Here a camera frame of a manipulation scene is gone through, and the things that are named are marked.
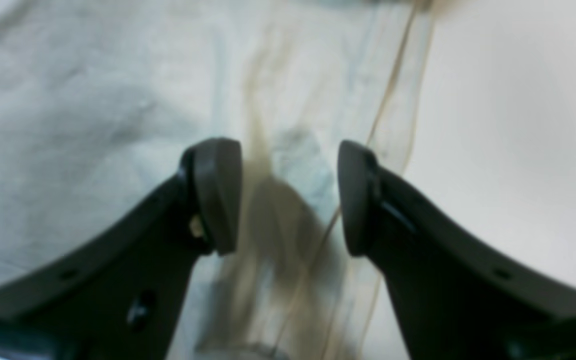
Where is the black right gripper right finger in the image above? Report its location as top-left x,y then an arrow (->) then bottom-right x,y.
338,140 -> 576,360

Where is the beige t-shirt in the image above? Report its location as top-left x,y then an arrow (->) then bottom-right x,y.
0,0 -> 435,360

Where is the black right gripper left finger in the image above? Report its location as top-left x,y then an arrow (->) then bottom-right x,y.
0,137 -> 243,360

